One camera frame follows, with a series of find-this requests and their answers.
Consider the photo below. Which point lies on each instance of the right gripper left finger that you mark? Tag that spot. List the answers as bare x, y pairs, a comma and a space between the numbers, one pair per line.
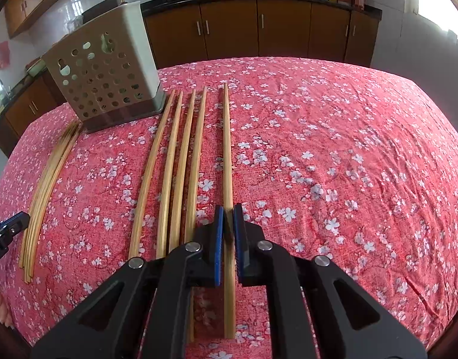
141, 311

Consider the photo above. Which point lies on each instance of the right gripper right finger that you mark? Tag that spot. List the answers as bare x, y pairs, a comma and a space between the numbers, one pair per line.
316, 310

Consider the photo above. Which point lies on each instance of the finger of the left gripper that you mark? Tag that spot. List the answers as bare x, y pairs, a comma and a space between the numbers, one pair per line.
10, 228

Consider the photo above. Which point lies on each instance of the thin bamboo chopstick one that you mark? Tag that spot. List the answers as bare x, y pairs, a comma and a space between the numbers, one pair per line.
54, 179

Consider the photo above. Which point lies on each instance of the brown lower kitchen cabinets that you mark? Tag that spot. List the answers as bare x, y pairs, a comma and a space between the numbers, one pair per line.
187, 31

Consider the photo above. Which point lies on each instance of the thin bamboo chopstick four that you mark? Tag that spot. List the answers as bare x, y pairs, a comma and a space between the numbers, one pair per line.
24, 246

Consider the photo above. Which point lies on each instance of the thin bamboo chopstick three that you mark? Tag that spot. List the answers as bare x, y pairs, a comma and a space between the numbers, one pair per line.
45, 179

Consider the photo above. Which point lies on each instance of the bamboo chopstick fifth row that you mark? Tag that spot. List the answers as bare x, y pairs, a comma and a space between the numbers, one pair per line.
146, 181

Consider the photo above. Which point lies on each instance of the thin bamboo chopstick two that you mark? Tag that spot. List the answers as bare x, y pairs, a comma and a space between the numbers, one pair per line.
49, 179

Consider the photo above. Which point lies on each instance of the red floral tablecloth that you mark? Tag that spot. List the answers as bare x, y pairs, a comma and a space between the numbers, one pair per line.
329, 159

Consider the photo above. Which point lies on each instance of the green basin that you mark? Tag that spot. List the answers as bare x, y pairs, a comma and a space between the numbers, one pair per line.
35, 67

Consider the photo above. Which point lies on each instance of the bamboo chopstick second row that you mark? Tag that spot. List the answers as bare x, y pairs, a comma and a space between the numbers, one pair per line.
190, 224

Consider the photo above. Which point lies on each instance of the red plastic bag hanging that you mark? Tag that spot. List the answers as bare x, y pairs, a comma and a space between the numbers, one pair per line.
4, 55

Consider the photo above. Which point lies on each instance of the bamboo chopstick third row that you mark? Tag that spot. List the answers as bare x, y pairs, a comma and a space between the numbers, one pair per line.
176, 213

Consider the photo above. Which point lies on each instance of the perforated beige utensil holder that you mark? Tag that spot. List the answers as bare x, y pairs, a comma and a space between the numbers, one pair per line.
106, 71

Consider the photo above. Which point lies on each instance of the dark cutting board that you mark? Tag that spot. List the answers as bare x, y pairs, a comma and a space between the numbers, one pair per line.
99, 9

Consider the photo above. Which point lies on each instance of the window right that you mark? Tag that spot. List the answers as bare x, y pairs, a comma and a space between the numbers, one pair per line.
443, 13

